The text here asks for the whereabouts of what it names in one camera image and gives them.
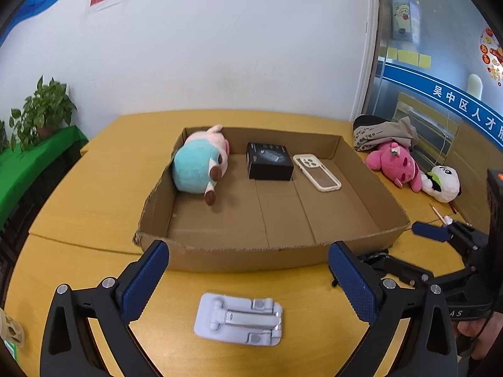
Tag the person right hand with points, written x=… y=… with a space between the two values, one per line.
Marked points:
x=484 y=330

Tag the pink strawberry bear plush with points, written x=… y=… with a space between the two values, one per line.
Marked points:
x=397 y=164

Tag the potted green plant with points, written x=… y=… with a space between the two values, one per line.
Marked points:
x=4 y=142
x=46 y=111

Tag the white folding phone stand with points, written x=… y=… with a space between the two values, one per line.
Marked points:
x=239 y=320

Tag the small black product box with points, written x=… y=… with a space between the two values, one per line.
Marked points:
x=268 y=162

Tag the pink pen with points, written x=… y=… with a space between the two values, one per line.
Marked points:
x=436 y=212

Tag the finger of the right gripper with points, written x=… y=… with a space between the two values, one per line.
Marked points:
x=436 y=231
x=383 y=264

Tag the beige clear phone case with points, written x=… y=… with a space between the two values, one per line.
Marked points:
x=317 y=173

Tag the white panda plush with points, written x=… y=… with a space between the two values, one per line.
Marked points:
x=441 y=183

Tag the green table cloth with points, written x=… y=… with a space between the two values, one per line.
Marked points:
x=19 y=169

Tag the cartoon sheep poster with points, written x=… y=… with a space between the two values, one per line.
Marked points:
x=405 y=20

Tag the brown cardboard tray box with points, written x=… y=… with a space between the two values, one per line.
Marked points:
x=273 y=224

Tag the beige printed cloth bag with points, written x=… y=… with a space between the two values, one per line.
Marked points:
x=370 y=131

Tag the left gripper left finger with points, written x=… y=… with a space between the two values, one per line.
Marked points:
x=69 y=347

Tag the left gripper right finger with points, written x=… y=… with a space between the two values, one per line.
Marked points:
x=428 y=348

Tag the teal pink plush pig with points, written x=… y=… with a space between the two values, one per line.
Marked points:
x=201 y=162

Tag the cream perforated object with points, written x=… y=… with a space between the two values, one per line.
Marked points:
x=11 y=331

